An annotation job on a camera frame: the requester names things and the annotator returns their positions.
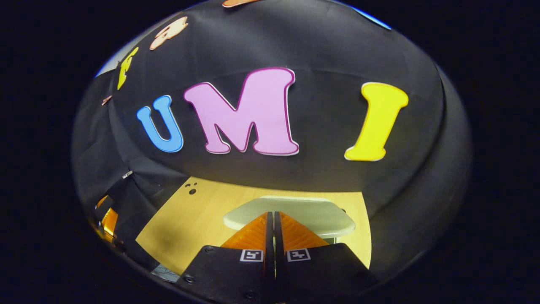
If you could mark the green desktop garbage bin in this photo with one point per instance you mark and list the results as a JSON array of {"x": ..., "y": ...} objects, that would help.
[{"x": 312, "y": 215}]

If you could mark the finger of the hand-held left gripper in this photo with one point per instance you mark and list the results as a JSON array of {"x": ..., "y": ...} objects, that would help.
[
  {"x": 109, "y": 223},
  {"x": 102, "y": 201}
]

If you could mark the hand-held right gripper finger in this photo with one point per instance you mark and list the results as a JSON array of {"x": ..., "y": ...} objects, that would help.
[
  {"x": 279, "y": 240},
  {"x": 270, "y": 240}
]

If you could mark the copper backdrop clip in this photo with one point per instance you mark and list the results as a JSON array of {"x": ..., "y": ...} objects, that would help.
[{"x": 106, "y": 100}]

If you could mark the black backdrop cloth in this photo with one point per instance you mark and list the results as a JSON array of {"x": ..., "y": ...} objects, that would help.
[{"x": 320, "y": 50}]

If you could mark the silver backdrop clip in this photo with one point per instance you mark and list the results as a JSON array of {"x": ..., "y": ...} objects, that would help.
[{"x": 127, "y": 174}]

